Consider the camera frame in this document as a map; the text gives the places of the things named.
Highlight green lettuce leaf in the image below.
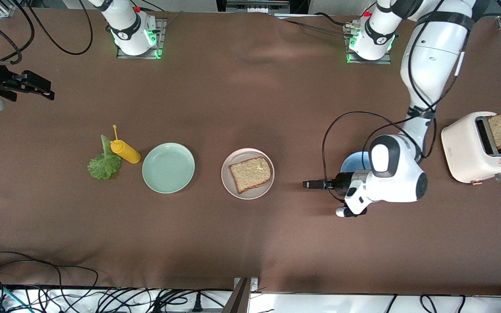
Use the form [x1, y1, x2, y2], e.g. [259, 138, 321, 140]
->
[87, 134, 123, 180]

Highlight yellow squeeze bottle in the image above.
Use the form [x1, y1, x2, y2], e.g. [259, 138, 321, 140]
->
[110, 125, 142, 165]

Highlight blue plate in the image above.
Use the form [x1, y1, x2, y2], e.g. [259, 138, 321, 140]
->
[340, 151, 372, 175]

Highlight beige plate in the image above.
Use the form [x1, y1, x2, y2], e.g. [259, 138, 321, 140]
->
[221, 148, 275, 200]

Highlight mint green plate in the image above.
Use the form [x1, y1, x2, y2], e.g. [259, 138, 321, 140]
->
[142, 143, 196, 194]

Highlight brown table cloth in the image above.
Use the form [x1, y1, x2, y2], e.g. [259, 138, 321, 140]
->
[0, 8, 501, 296]

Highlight white toaster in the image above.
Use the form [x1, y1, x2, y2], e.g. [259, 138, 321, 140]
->
[441, 111, 501, 186]

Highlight black device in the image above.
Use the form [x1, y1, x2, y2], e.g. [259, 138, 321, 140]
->
[216, 0, 310, 13]

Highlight gray power strip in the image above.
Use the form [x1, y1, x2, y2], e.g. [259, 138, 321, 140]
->
[226, 0, 291, 14]

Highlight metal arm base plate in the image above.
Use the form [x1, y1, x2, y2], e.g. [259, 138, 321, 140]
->
[344, 24, 392, 65]
[116, 18, 167, 60]

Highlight gray metal bracket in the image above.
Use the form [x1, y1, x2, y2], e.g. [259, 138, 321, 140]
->
[228, 276, 259, 313]

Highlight long black looped cable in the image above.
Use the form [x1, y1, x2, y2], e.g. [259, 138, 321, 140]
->
[0, 251, 100, 305]

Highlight teal cable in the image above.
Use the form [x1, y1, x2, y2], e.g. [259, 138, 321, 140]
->
[0, 283, 31, 313]

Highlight tangled black cables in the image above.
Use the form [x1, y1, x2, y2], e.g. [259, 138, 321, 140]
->
[29, 285, 234, 313]

